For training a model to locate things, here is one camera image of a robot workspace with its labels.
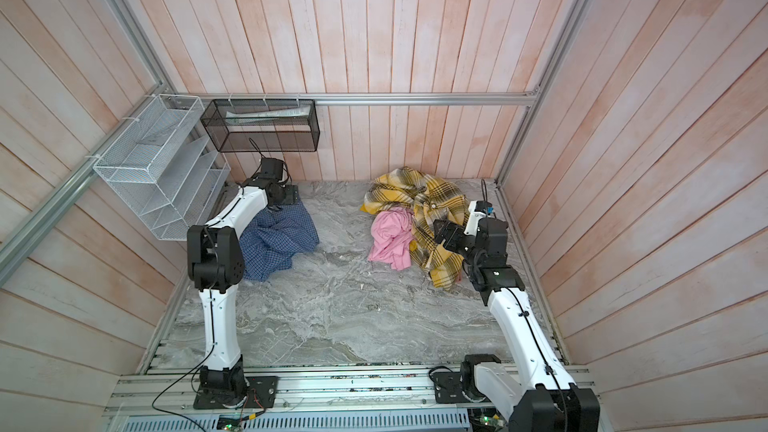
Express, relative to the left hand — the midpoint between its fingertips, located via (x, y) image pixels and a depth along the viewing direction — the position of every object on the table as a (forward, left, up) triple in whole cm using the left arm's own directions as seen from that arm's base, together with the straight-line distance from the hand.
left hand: (285, 198), depth 103 cm
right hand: (-21, -52, +13) cm, 57 cm away
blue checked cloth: (-19, +1, +1) cm, 19 cm away
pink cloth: (-14, -37, -2) cm, 40 cm away
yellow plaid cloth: (-3, -50, +3) cm, 50 cm away
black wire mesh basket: (+22, +9, +15) cm, 28 cm away
